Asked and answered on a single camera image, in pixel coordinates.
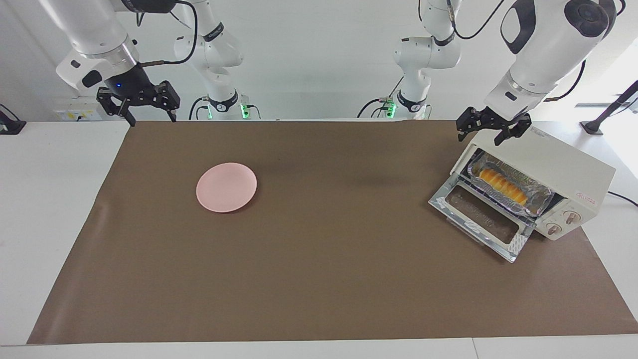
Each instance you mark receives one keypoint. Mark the cream toaster oven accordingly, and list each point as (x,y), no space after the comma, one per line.
(563,167)

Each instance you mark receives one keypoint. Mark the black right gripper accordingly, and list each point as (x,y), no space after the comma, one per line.
(132,87)

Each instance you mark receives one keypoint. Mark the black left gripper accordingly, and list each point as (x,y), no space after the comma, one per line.
(493,118)

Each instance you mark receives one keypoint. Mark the tall black stand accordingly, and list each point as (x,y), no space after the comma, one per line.
(608,112)

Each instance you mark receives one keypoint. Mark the aluminium foil tray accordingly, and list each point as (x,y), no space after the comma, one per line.
(541,199)

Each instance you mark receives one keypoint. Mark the brown table mat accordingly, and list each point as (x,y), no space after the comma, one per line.
(324,259)

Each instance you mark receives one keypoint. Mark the glass oven door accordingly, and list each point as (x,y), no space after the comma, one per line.
(481,214)

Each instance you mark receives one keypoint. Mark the white wall power socket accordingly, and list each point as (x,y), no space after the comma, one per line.
(77,109)

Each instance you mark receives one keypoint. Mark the short black stand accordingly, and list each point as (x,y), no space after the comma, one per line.
(10,124)

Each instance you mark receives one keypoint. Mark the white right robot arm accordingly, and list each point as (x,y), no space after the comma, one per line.
(99,30)

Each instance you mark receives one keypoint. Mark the pink round plate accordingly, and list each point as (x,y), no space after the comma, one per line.
(227,188)

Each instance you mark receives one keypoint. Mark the golden bread loaf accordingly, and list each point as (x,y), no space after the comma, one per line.
(503,186)

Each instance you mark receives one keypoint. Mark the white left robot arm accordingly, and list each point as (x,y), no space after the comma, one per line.
(548,40)

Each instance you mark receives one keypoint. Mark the cream oven knob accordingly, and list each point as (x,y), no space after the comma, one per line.
(552,229)
(572,217)

